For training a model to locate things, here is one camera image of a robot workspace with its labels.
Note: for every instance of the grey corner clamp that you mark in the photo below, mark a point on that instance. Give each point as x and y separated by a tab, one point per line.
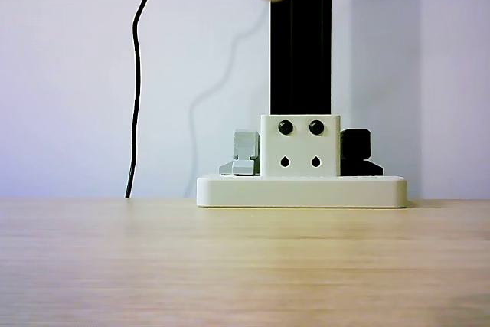
243	151

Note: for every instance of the black corner clamp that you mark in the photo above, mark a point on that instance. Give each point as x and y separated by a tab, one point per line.
356	147

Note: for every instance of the black bracket screw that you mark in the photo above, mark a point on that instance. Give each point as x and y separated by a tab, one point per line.
285	127
316	127

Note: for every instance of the white post bracket block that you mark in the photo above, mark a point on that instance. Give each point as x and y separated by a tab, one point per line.
300	147

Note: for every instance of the white perforated base plate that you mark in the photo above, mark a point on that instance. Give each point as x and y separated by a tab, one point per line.
302	192

